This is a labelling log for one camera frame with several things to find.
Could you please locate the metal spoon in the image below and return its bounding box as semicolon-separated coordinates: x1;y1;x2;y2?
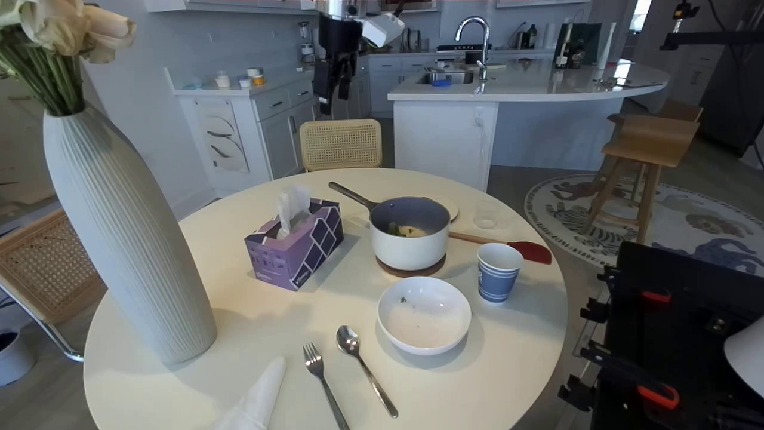
334;323;401;421

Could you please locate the white lamp shade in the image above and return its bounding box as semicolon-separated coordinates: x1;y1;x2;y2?
721;314;764;402

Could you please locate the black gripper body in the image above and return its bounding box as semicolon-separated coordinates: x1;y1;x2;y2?
316;9;366;70

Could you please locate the white floor pot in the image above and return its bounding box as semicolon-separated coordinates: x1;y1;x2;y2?
0;328;35;389

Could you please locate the blue and white cup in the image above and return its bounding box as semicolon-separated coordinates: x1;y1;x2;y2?
476;240;526;309

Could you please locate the chrome kitchen faucet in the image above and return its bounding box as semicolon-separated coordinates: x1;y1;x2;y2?
451;15;497;89

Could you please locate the grey saucepan with metal handle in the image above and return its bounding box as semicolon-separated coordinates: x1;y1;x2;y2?
328;178;464;274

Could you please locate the black equipment case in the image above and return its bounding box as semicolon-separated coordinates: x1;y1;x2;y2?
557;238;764;430

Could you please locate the red case latch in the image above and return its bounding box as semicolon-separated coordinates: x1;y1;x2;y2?
636;381;682;414
637;287;676;309

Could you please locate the rattan chair with metal frame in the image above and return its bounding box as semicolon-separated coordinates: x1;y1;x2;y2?
0;207;109;365

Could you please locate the round patterned rug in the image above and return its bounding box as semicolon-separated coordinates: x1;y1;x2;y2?
522;174;764;279

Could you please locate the red spatula with wooden handle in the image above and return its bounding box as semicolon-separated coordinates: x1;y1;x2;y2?
447;226;557;268

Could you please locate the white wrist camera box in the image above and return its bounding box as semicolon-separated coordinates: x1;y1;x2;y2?
355;9;408;52

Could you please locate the yellow wicker chair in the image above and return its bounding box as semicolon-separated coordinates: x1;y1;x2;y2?
297;116;386;174

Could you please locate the metal fork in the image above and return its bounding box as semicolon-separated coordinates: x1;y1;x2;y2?
300;341;354;430

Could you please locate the dark round trivet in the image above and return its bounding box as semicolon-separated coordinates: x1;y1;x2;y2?
379;250;448;279

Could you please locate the wooden bar stool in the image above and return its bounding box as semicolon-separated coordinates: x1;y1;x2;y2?
586;99;705;246

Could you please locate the white floral panel cabinet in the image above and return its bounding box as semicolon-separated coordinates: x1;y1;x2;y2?
162;64;320;200

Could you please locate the white pulled tissue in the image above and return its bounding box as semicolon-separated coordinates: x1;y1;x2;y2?
213;354;288;430

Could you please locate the purple patterned tissue box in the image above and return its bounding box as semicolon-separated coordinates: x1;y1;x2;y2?
244;199;347;293

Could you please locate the dark tall cabinet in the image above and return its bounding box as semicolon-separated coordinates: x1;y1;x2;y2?
698;42;764;159

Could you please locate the tall white ribbed vase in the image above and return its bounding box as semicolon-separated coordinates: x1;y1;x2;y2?
40;105;220;371

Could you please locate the black camera stand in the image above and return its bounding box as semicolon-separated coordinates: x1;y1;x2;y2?
660;0;764;52

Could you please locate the cream calla lily bouquet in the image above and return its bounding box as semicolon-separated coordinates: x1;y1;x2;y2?
0;0;139;119

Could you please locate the white ceramic bowl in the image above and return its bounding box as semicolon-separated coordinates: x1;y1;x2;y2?
376;274;472;359

